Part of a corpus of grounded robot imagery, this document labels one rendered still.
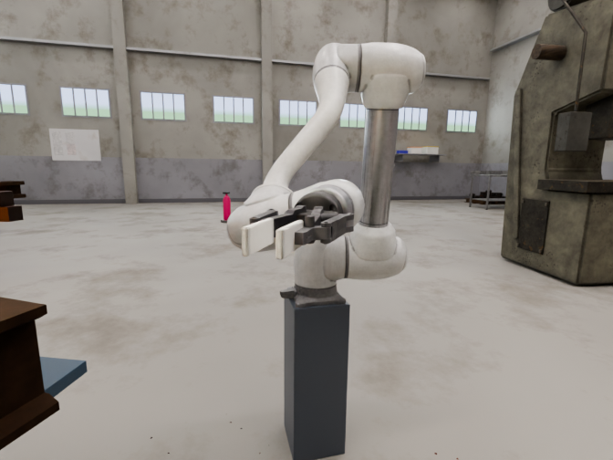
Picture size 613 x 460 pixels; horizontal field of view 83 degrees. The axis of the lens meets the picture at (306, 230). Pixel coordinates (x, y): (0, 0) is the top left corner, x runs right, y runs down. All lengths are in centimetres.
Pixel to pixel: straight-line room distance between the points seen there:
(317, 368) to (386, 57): 102
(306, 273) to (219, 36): 1069
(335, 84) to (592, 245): 342
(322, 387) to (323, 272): 42
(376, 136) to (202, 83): 1029
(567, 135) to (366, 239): 294
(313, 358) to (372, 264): 39
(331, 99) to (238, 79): 1041
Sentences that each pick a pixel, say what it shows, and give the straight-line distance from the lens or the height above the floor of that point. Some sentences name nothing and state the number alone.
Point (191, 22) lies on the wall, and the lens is 1172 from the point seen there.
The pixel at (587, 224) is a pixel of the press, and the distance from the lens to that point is 402.
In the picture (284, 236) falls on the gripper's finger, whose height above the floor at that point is 100.
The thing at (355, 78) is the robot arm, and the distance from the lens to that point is 109.
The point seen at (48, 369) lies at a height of 76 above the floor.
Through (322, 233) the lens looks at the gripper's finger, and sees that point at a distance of 40.
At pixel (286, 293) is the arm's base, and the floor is 63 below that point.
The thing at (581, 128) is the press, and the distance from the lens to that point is 398.
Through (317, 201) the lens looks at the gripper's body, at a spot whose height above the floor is 102.
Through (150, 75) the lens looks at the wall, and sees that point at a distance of 1143.
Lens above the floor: 107
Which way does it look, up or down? 10 degrees down
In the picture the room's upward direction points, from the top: 1 degrees clockwise
